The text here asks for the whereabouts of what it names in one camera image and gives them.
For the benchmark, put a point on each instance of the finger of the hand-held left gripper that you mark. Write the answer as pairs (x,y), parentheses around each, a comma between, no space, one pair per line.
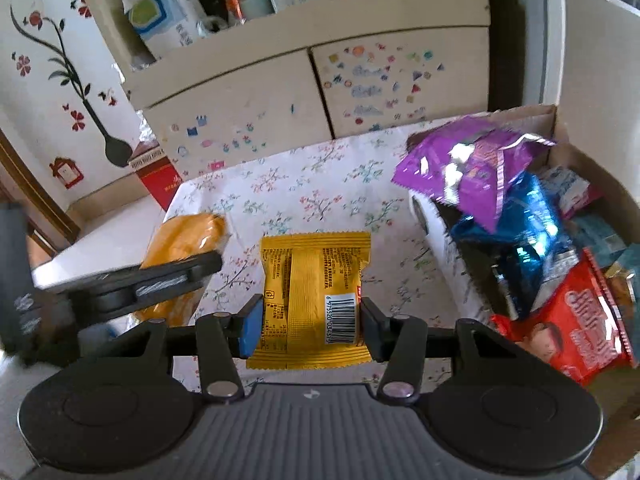
(165,272)

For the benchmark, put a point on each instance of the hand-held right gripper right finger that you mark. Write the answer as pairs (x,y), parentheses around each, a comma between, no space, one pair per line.
(372,332)

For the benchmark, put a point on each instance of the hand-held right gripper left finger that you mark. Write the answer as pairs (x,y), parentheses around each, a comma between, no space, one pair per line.
(251,330)

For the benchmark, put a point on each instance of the orange yellow chips bag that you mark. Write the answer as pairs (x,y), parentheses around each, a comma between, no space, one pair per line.
(187,237)

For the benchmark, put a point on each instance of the blue foil snack bag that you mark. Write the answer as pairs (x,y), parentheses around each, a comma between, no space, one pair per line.
(520,230)

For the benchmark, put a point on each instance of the purple snack bag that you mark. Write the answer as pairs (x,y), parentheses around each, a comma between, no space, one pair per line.
(460,170)

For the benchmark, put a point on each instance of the red noodle snack bag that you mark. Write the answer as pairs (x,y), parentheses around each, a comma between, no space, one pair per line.
(585,320)

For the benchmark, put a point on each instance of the pink white snack packet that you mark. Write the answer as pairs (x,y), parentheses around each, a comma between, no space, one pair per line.
(570,192)

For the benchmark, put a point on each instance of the light blue yellow snack packet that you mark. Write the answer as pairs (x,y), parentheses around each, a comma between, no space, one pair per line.
(625,285)

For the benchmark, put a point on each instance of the red cardboard box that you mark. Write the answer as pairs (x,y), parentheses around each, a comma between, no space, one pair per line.
(157,180)

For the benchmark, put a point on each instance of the beige cabinet with stickers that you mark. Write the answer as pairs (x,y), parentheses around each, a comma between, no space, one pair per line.
(240,95)

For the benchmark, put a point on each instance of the white blue tissue pack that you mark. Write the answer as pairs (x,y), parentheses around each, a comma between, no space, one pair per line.
(165,10)

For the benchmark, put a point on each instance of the white cup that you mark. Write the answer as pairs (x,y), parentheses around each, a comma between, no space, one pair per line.
(255,5)

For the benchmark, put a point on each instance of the white door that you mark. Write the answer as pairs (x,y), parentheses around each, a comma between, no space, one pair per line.
(590,50)

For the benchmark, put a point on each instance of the brown wooden door frame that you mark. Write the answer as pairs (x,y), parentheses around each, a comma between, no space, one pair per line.
(35,195)

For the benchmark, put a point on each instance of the red house wall sticker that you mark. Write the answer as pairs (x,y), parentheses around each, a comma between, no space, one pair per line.
(66,172)

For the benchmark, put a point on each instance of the black vase wall sticker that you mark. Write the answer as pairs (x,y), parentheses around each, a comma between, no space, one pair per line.
(117,147)

